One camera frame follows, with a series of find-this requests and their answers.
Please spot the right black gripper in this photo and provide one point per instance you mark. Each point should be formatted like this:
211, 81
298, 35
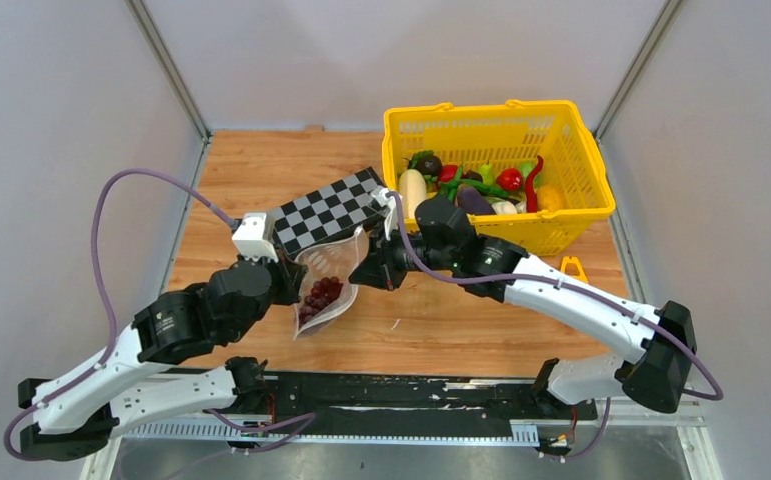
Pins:
379, 267

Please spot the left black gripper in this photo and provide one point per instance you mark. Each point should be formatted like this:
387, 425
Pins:
292, 275

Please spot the dark avocado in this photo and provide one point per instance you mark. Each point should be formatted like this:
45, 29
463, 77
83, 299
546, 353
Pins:
429, 165

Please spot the purple grape bunch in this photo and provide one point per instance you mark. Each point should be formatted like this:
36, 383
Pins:
323, 293

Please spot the clear polka dot zip bag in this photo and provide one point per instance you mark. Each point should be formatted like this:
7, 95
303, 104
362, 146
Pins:
339, 258

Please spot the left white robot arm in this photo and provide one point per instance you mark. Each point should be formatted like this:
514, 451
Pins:
77, 414

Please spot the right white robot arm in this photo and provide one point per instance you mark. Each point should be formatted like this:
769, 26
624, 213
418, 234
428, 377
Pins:
652, 349

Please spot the purple eggplant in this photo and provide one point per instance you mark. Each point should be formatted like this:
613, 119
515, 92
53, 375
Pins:
473, 202

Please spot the green bean pods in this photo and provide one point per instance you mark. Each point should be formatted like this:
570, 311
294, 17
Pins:
450, 181

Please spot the white radish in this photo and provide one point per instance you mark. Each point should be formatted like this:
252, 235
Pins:
413, 190

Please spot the white garlic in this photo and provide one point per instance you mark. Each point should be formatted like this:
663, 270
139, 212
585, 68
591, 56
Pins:
504, 208

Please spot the red bell pepper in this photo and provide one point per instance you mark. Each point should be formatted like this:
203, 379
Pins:
510, 180

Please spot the red chili pepper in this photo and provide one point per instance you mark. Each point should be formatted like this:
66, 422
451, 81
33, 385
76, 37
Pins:
532, 202

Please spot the black grey chessboard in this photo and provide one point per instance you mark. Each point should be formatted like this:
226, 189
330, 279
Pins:
331, 213

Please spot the yellow lemon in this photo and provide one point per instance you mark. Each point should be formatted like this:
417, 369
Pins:
550, 198

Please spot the yellow plastic basket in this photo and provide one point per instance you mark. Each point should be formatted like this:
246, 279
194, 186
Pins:
487, 139

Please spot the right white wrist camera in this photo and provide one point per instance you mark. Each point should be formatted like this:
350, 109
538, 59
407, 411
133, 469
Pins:
387, 202

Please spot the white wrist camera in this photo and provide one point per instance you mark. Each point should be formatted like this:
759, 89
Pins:
253, 237
387, 202

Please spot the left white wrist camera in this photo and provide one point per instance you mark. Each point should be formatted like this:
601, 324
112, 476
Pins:
253, 237

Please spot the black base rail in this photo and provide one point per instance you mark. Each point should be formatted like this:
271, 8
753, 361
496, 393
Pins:
405, 406

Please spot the yellow triangle frame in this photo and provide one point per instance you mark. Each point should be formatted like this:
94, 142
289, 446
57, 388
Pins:
572, 266

